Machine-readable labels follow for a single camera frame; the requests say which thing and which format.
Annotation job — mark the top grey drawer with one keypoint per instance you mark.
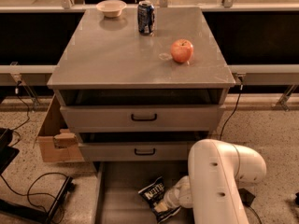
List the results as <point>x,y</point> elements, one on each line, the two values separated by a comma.
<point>142,118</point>

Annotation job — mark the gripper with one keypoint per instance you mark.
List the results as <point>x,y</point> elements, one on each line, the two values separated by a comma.
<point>181,192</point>

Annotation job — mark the red apple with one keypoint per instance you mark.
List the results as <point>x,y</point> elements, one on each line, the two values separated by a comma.
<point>181,50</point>

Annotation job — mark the white bowl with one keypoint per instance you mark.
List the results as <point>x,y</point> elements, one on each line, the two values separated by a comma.
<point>111,8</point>

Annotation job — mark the grey drawer cabinet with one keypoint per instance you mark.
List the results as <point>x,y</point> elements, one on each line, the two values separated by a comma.
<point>108,62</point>

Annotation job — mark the cardboard box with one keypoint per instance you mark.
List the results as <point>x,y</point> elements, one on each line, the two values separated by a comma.
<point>56,142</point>

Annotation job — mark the black power adapter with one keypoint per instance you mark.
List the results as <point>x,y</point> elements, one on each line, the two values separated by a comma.
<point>247,197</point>

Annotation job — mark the blue soda can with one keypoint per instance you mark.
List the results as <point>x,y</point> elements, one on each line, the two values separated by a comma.
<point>145,17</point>

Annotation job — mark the middle grey drawer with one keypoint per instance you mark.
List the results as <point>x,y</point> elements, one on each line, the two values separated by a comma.
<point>134,151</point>

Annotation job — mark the blue chip bag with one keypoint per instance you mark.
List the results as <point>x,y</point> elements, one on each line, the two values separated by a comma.
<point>153,194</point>

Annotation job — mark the black stand base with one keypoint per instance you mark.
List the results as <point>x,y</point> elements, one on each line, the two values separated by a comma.
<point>38,213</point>

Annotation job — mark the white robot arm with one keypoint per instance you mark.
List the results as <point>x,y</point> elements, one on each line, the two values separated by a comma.
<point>210,188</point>

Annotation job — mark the bottom open grey drawer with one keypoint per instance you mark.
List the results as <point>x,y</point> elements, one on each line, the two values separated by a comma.
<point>118,201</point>

